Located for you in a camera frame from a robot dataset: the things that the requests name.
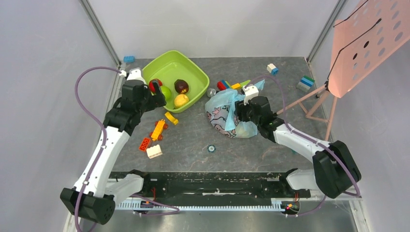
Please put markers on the orange toy car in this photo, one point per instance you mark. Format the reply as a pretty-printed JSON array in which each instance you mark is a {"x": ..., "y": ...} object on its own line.
[{"x": 160, "y": 126}]

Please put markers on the green plastic basin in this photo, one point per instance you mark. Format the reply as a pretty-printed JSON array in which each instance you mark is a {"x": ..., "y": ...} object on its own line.
[{"x": 171, "y": 66}]

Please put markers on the multicolour toy block stack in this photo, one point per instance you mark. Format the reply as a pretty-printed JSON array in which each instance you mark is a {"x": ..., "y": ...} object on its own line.
[{"x": 223, "y": 85}]

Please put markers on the light blue printed plastic bag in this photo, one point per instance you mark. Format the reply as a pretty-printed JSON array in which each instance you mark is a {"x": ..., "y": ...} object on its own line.
[{"x": 220, "y": 112}]

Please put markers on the red flat toy block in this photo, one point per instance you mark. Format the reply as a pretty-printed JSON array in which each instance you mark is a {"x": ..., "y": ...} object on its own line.
[{"x": 144, "y": 145}]

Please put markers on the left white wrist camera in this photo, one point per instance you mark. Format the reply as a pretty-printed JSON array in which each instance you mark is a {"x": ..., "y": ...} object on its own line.
[{"x": 134, "y": 74}]

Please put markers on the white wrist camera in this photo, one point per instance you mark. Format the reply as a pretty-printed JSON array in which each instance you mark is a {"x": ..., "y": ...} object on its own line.
[
  {"x": 250, "y": 92},
  {"x": 134, "y": 74}
]

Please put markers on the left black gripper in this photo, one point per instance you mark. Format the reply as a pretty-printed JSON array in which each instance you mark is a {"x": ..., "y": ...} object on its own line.
[{"x": 157, "y": 100}]

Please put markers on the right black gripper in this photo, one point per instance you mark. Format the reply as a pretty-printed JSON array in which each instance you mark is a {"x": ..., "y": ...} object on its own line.
[{"x": 242, "y": 112}]

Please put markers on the grey blue green block stack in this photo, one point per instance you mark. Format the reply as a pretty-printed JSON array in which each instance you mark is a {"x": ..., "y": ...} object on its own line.
[{"x": 305, "y": 83}]

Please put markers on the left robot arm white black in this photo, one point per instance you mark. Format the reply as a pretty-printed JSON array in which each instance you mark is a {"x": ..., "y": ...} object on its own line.
[{"x": 90, "y": 198}]

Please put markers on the dark purple fake fruit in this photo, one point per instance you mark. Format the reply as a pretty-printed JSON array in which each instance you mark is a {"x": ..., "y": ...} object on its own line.
[{"x": 181, "y": 86}]

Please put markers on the yellow curved toy block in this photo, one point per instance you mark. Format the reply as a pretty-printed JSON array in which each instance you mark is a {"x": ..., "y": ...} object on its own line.
[{"x": 171, "y": 118}]

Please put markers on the white blue toy block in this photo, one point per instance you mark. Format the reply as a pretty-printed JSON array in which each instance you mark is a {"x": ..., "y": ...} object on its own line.
[{"x": 272, "y": 69}]

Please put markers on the red fake apple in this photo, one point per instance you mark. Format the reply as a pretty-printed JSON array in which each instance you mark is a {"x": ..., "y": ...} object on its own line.
[{"x": 152, "y": 82}]

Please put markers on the green fake apple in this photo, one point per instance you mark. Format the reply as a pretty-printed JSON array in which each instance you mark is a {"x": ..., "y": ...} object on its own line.
[{"x": 166, "y": 92}]

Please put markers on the pink music stand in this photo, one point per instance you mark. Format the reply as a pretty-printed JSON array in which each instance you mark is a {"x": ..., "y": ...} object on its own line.
[{"x": 362, "y": 41}]

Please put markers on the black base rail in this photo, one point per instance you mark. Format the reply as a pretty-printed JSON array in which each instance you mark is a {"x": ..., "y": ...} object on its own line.
[{"x": 216, "y": 188}]

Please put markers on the black toy microphone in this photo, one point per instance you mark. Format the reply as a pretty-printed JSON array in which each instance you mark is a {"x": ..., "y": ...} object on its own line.
[{"x": 211, "y": 92}]

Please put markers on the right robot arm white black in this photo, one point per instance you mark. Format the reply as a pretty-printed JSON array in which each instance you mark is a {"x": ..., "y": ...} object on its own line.
[{"x": 334, "y": 170}]

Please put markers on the yellow fake fruit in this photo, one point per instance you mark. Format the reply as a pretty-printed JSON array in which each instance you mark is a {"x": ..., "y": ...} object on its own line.
[{"x": 180, "y": 100}]

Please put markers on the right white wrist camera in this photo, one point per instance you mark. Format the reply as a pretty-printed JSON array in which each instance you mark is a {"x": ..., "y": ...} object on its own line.
[{"x": 250, "y": 92}]

